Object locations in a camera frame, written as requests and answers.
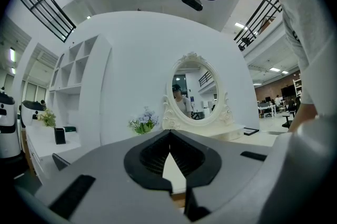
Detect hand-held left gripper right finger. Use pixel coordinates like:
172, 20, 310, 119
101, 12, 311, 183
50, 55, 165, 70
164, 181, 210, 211
170, 129, 274, 223

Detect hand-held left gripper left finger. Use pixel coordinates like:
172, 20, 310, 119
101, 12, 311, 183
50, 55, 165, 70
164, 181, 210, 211
35, 129, 191, 224

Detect person's right forearm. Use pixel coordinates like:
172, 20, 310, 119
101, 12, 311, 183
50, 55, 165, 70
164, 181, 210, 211
288, 101, 319, 135

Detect black framed picture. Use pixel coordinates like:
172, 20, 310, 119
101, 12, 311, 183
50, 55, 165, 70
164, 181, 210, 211
243, 127, 261, 137

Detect white office desk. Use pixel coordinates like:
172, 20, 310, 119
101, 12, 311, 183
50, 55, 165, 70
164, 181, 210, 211
257, 103, 277, 118

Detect vase of pale flowers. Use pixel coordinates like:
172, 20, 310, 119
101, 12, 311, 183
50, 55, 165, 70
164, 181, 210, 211
128, 105, 161, 136

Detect yellow plant in black pot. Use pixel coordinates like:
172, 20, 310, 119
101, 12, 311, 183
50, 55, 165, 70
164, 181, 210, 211
38, 108, 67, 146

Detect white side cabinet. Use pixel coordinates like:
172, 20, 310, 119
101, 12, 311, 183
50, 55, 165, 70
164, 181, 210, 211
25, 125, 83, 186

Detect white ornate oval mirror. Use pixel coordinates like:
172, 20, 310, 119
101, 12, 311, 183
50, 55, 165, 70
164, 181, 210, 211
161, 51, 234, 131

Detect white service robot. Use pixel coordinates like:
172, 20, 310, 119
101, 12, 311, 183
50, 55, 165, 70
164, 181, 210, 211
0, 87, 22, 160
20, 99, 48, 129

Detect white bookshelf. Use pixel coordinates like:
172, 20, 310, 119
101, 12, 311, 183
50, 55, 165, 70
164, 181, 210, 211
46, 33, 113, 145

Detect black balcony railing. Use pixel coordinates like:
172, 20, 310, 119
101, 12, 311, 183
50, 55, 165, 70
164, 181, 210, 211
15, 0, 77, 44
233, 0, 284, 52

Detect person's grey shirt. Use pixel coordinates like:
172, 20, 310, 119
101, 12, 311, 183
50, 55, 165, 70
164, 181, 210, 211
259, 0, 337, 116

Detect black wall screen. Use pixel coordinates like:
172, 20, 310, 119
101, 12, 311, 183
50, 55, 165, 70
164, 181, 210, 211
281, 84, 296, 98

